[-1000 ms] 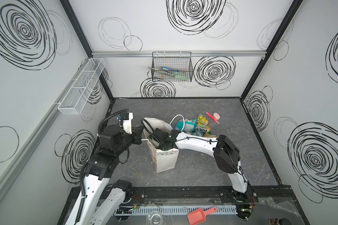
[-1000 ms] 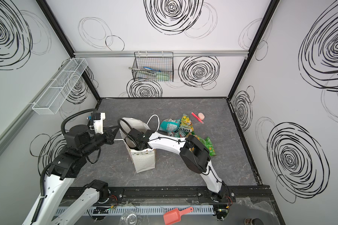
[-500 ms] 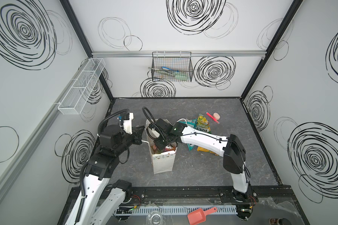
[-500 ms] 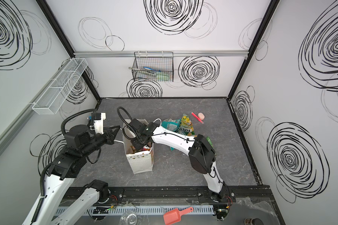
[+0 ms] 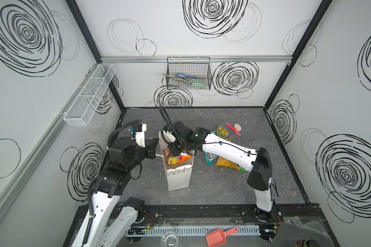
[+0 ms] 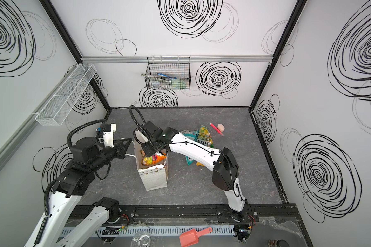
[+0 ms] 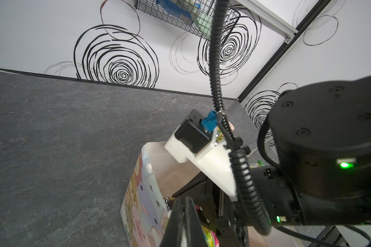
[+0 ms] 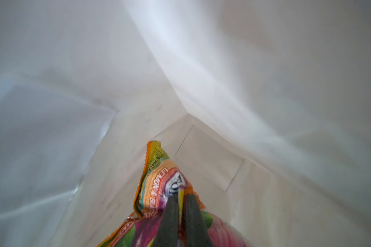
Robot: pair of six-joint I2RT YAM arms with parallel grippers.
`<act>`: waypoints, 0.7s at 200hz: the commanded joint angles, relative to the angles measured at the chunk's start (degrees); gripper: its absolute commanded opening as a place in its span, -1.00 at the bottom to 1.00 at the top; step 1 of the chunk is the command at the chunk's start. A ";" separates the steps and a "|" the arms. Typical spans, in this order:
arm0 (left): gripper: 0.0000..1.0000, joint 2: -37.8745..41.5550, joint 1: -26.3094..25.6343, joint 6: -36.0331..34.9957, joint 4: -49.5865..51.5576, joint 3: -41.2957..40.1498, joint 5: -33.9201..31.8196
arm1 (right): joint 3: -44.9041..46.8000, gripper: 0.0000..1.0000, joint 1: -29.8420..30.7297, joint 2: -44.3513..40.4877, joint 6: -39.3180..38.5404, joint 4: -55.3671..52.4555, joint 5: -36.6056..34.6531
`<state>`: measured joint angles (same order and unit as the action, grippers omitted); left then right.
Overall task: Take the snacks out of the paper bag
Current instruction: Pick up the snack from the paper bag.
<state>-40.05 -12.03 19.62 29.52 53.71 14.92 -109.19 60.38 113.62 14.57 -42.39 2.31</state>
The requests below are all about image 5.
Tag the green items in basket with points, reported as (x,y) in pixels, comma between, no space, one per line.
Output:
(193,82)

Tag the orange snack packet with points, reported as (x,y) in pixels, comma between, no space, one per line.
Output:
(173,160)

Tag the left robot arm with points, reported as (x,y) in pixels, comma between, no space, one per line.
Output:
(127,148)

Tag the red plastic scoop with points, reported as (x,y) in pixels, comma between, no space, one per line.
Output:
(218,237)

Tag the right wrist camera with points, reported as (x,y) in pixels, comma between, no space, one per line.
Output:
(167,136)

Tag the black wire basket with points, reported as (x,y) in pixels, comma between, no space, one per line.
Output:
(192,66)

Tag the dark jar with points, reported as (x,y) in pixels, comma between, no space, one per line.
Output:
(307,243)

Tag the pink marker pen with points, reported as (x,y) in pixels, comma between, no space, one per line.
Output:
(233,129)

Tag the clear wall shelf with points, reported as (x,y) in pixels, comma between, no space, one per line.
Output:
(91,93)

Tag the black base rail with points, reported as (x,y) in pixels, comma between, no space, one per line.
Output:
(246,212)

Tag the yellow green snack packet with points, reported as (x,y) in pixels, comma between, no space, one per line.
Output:
(222,132)

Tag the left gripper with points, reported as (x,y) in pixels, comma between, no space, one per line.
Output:
(150,147)

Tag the pink round eraser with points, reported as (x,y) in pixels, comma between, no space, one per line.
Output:
(237,127)

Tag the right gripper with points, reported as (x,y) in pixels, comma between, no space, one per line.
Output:
(173,152)

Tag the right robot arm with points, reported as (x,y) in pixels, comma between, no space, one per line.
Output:
(256,162)

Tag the white slotted cable duct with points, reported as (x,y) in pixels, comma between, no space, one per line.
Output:
(158,231)

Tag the white paper bag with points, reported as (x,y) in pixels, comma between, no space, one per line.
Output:
(177,176)

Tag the clear glass bowl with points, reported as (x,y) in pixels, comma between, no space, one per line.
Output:
(170,239)

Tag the green white snack packet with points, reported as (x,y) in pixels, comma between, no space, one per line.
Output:
(210,158)

